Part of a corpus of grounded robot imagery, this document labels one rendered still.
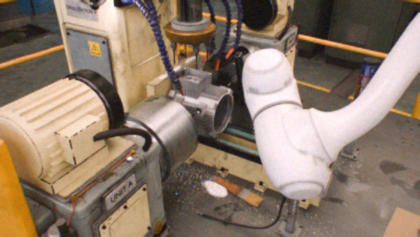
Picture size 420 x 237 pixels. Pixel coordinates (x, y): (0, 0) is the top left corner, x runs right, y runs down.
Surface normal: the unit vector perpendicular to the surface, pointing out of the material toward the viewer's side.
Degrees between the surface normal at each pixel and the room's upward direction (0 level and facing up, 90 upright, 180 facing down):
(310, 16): 90
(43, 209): 0
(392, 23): 90
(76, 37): 90
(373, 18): 90
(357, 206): 0
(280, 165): 60
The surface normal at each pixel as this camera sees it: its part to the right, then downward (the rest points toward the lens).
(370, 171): 0.00, -0.85
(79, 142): 0.86, 0.26
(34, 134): 0.65, -0.35
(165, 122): 0.50, -0.54
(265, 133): -0.82, -0.28
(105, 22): -0.51, 0.45
